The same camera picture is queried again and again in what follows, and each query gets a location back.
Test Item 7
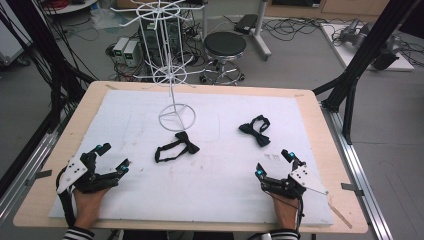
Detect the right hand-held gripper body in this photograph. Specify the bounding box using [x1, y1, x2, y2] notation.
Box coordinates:
[260, 164, 329, 201]

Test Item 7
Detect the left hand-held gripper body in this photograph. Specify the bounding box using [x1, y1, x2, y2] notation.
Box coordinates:
[56, 151, 121, 195]

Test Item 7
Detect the black bow tie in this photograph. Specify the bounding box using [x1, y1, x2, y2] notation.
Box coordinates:
[154, 130, 201, 164]
[238, 114, 272, 148]

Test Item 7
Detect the white wire display rack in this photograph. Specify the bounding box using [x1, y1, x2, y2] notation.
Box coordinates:
[109, 0, 206, 132]

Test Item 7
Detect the person's right hand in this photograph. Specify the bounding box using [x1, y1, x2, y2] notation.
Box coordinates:
[269, 192, 301, 232]

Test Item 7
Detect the person's left hand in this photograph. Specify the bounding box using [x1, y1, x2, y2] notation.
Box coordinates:
[72, 186, 110, 232]

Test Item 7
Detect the white foam mat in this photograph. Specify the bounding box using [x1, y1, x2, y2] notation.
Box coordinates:
[48, 89, 334, 227]

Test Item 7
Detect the thin wooden stick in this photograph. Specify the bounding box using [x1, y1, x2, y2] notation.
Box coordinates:
[328, 201, 354, 230]

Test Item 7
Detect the grey bench power supply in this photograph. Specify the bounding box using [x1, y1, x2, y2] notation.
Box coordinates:
[112, 37, 130, 64]
[123, 40, 141, 68]

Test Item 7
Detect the white floor platform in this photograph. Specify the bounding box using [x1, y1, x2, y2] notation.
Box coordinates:
[320, 22, 416, 72]

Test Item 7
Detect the white table leg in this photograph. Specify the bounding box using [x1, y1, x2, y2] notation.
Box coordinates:
[250, 0, 273, 62]

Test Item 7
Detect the black round stool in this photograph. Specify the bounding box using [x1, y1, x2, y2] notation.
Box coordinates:
[199, 31, 248, 86]

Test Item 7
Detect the grey robot device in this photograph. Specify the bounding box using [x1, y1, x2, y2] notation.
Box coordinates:
[333, 18, 401, 71]

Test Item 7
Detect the black power adapter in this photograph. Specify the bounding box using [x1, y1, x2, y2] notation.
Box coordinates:
[233, 13, 260, 35]

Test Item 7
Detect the round white table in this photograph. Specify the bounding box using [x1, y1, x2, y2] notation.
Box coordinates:
[42, 0, 100, 15]

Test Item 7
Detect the right hand-held gripper black cable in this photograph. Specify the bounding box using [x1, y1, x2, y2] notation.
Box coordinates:
[296, 195, 306, 231]

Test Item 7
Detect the aluminium rail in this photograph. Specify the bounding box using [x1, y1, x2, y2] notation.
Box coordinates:
[320, 102, 395, 240]
[0, 128, 61, 223]

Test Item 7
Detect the black metal frame post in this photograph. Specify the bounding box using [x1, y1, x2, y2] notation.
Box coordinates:
[312, 0, 422, 146]
[0, 0, 96, 134]

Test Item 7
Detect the bundle of floor cables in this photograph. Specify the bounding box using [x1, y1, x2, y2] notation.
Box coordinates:
[261, 16, 336, 44]

